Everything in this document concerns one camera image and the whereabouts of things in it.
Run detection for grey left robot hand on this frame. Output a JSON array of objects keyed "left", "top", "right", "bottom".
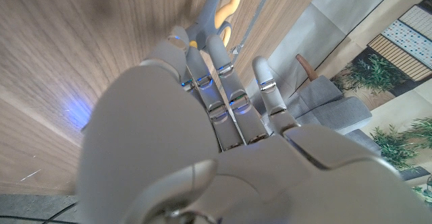
[{"left": 76, "top": 26, "right": 432, "bottom": 224}]

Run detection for grey yellow handled scissors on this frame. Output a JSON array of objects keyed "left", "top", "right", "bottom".
[{"left": 184, "top": 0, "right": 244, "bottom": 51}]

